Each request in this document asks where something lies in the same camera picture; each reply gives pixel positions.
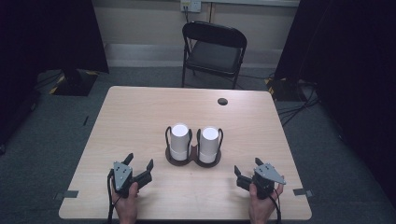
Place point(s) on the person's left hand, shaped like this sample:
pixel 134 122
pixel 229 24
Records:
pixel 126 205

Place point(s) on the dark double cup holder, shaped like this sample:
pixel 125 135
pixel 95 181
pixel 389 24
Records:
pixel 193 155

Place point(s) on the stack of white paper cups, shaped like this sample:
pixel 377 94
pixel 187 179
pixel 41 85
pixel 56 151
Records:
pixel 209 143
pixel 180 140

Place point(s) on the grey tape strip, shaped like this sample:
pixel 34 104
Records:
pixel 67 194
pixel 302 192

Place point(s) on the black stand base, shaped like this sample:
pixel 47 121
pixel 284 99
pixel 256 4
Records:
pixel 74 82
pixel 285 90

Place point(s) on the person's right hand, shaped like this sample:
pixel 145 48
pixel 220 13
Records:
pixel 260 207

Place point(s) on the white wall socket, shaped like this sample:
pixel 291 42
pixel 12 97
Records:
pixel 190 5

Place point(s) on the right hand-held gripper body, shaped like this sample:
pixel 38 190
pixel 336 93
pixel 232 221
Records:
pixel 264 177

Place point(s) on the dark curtain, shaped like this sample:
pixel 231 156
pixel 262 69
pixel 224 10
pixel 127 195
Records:
pixel 351 77
pixel 46 37

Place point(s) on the black folding chair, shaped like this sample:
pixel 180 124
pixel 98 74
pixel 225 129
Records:
pixel 214 56

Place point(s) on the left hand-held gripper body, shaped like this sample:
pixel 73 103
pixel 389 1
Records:
pixel 122 177

